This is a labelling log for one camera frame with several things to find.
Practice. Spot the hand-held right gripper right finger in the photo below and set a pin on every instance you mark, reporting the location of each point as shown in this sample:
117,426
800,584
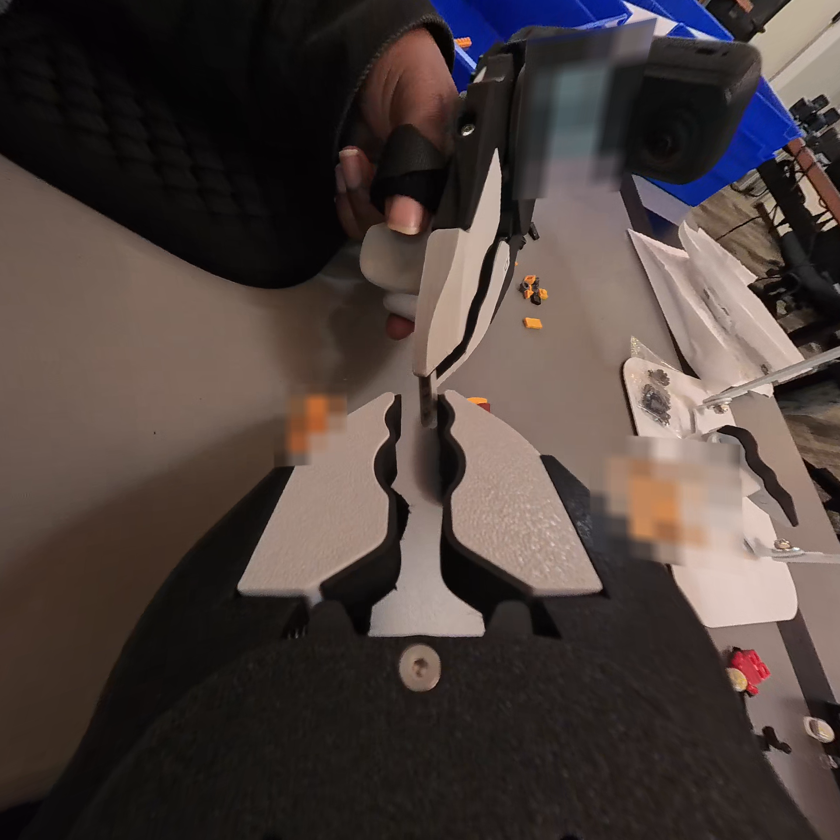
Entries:
518,518

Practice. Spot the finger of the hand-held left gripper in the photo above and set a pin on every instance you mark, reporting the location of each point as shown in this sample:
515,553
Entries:
502,279
453,282

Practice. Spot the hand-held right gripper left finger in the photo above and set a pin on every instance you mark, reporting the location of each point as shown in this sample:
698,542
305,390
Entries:
321,505

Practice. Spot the orange and black lego cluster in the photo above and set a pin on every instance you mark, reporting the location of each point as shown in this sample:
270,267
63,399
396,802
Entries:
533,289

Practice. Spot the red and orange lego piece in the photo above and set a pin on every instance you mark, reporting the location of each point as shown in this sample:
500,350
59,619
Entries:
479,402

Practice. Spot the small black lego piece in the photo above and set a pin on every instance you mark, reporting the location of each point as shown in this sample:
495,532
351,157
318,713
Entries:
774,739

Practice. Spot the round silver lego piece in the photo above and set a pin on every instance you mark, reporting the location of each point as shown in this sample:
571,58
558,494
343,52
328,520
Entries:
819,728

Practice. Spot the person's left hand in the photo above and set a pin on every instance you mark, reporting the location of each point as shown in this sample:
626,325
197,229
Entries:
407,85

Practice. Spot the blue plastic bin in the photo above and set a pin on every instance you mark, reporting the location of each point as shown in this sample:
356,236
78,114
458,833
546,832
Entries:
479,26
761,151

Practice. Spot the black office chair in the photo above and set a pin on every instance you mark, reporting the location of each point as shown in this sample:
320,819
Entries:
807,197

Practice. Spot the plastic bag with black parts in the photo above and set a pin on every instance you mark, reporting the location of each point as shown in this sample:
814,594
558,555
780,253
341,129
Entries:
656,397

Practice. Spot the loose jaw part with bracket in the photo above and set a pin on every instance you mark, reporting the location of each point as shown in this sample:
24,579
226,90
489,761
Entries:
761,472

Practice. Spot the metal bracket bar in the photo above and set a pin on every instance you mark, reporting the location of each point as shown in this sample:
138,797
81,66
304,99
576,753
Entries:
774,374

